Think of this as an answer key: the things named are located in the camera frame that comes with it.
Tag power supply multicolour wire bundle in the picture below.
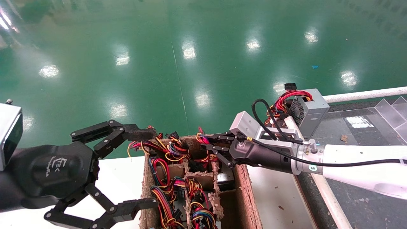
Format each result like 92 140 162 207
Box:
186 178 220 229
148 157 186 229
127 126 191 163

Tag metal power supply multicolour cables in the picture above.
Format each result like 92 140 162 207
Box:
195 127 236 191

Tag black conveyor belt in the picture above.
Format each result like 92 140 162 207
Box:
273 102 407 229

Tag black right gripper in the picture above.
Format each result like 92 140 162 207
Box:
201 133 295 175

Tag gray right wrist camera box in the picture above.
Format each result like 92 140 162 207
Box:
230 111 307 150

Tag gray left wrist camera box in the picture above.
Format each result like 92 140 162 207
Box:
0 99 23 172

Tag white conveyor end rail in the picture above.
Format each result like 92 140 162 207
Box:
324 87 407 104

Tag black camera cable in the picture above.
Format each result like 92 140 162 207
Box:
251 99 407 167

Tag brown cardboard divider box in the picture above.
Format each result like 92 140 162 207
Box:
139 133 263 229

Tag gray power supply red cables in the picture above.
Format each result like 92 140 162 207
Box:
264 83 330 138

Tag gray wrist camera box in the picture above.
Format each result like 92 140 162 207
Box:
230 111 307 150
0 99 23 172

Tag clear acrylic guide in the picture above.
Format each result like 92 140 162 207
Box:
375 96 407 143

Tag white label sticker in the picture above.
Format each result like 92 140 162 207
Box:
346 116 374 128

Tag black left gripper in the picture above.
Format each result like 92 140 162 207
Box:
0 120 159 229

